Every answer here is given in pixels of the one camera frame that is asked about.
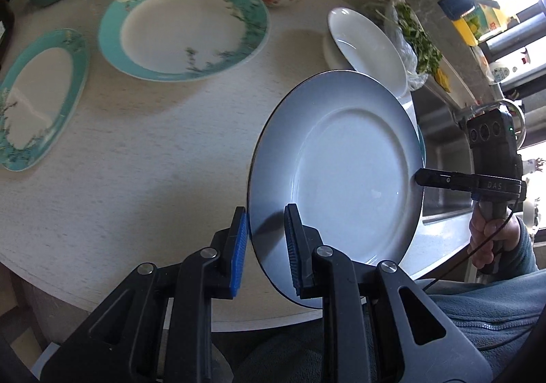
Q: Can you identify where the person's right hand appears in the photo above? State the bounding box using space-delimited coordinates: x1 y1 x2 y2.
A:
468 206 521 269

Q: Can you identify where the large white bowl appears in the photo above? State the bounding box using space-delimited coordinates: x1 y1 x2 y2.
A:
321 6 411 101

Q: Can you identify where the large teal floral plate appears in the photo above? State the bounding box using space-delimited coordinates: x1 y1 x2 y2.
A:
98 0 270 82

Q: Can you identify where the small teal floral plate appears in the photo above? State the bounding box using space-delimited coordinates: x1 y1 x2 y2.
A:
1 28 91 172

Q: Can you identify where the blue utensil holder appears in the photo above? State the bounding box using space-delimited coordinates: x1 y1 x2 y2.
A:
438 0 476 21

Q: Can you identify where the plastic bag of greens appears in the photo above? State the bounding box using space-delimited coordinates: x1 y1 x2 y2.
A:
364 0 443 91

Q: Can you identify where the yellow sponge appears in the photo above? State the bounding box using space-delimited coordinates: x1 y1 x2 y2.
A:
434 68 451 93

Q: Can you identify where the person's right forearm sleeve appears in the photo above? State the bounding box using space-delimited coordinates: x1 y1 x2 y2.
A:
418 217 545 375

